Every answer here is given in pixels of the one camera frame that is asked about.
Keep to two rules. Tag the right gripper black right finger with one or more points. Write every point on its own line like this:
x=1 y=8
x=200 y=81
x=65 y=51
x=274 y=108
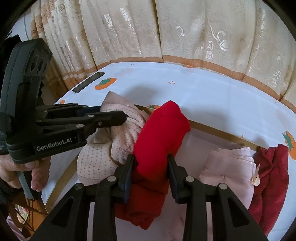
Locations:
x=230 y=219

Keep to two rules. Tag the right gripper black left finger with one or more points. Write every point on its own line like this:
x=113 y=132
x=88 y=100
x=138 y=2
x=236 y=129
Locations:
x=69 y=218

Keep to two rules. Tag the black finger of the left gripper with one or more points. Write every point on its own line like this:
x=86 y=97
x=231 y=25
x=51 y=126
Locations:
x=80 y=119
x=65 y=107

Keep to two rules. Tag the beige dotted underwear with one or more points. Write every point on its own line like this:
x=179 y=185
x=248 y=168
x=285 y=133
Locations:
x=110 y=147

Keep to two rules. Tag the light pink underwear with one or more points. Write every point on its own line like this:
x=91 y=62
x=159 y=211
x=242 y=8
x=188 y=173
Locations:
x=237 y=169

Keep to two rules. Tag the bright red underwear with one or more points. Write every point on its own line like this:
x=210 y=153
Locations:
x=162 y=135

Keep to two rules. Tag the dark red underwear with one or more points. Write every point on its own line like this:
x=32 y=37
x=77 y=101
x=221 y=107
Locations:
x=269 y=196

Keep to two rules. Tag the person's left hand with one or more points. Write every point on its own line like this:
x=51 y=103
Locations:
x=40 y=172

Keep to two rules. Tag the black smartphone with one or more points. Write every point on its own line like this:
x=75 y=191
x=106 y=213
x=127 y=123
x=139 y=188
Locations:
x=87 y=82

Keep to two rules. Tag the shallow cardboard tray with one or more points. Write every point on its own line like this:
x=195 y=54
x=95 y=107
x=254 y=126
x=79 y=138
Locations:
x=137 y=189

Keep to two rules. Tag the white persimmon print tablecloth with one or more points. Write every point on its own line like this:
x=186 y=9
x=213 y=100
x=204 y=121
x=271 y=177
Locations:
x=204 y=97

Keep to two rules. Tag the beige floral curtain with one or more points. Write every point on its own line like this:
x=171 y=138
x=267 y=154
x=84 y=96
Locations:
x=245 y=40

